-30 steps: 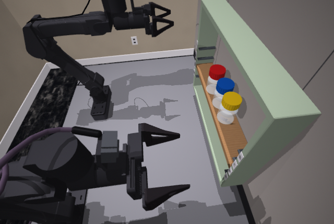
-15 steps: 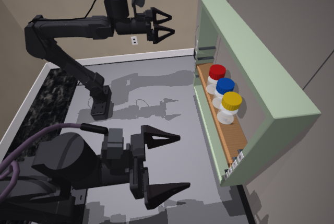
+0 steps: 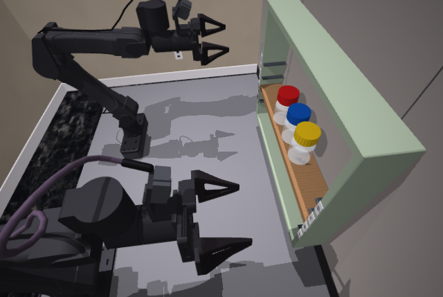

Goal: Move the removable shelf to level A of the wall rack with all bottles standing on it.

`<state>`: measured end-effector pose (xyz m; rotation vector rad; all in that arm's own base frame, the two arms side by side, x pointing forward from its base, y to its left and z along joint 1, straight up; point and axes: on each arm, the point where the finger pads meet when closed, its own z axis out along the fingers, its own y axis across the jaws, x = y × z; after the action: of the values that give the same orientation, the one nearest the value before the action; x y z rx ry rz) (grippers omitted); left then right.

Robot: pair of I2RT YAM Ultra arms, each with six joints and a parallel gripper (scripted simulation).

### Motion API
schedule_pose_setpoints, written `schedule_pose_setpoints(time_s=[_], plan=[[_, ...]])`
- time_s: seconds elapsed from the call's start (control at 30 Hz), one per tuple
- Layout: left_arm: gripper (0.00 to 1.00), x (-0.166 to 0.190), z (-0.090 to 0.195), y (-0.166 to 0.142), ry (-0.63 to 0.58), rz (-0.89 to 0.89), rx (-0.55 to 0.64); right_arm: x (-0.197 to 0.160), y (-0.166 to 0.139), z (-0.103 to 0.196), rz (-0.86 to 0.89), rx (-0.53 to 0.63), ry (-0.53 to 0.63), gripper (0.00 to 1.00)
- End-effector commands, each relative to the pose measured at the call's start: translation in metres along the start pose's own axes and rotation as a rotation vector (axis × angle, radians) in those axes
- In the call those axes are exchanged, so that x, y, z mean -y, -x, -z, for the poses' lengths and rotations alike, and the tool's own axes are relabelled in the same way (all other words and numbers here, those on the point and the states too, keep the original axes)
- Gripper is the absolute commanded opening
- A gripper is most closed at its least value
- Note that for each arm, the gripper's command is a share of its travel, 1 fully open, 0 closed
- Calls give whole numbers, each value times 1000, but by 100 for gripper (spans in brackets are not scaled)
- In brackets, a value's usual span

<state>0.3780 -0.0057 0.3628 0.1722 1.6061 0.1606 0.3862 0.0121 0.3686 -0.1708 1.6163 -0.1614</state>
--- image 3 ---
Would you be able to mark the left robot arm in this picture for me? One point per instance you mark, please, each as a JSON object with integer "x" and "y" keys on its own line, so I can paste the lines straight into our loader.
{"x": 50, "y": 55}

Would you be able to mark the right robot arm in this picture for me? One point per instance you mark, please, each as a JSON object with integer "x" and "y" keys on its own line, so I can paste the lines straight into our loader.
{"x": 100, "y": 211}

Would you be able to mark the wooden shelf board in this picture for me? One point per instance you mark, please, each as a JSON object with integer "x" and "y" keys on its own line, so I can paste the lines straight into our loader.
{"x": 306, "y": 180}

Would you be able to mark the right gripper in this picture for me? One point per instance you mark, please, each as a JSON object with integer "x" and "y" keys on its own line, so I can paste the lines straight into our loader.
{"x": 157, "y": 226}

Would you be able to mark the white bottle with blue cap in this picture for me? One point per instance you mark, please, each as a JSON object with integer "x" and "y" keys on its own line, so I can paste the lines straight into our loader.
{"x": 297, "y": 113}

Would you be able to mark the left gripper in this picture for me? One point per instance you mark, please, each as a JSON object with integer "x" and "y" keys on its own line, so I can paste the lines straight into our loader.
{"x": 181, "y": 42}

